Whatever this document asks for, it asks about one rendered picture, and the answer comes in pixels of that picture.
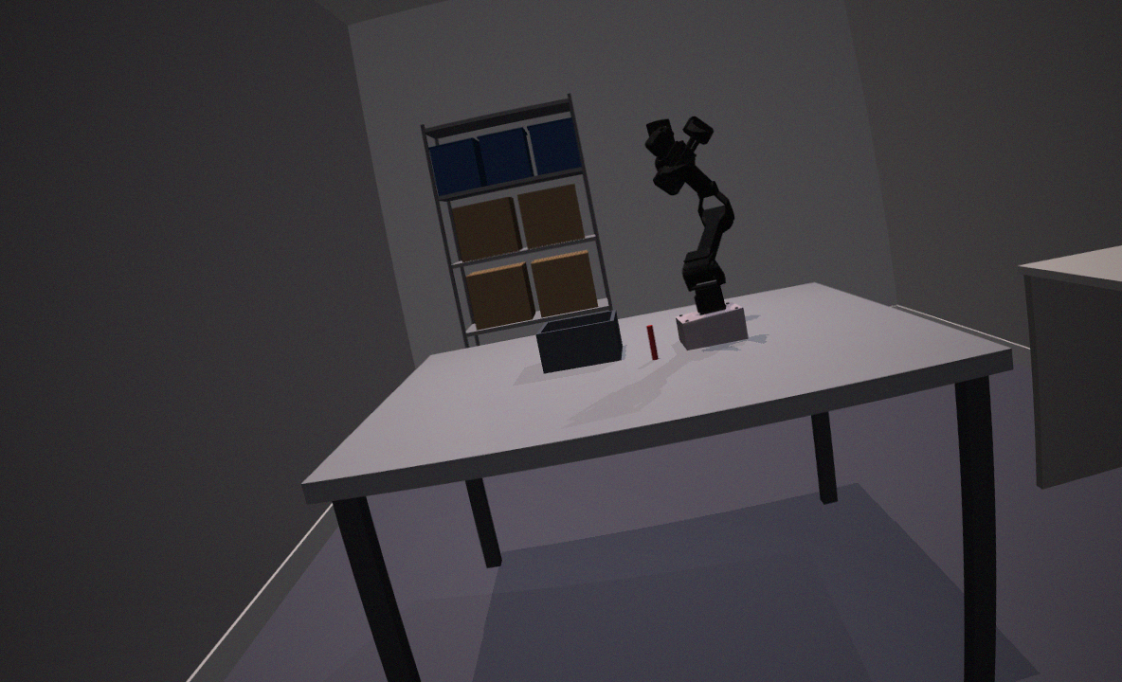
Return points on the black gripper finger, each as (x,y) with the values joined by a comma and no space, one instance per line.
(700,131)
(679,178)

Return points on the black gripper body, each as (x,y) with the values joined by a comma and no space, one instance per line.
(681,154)

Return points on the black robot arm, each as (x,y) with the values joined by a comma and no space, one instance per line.
(699,266)

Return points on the red peg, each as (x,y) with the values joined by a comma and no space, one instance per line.
(652,342)

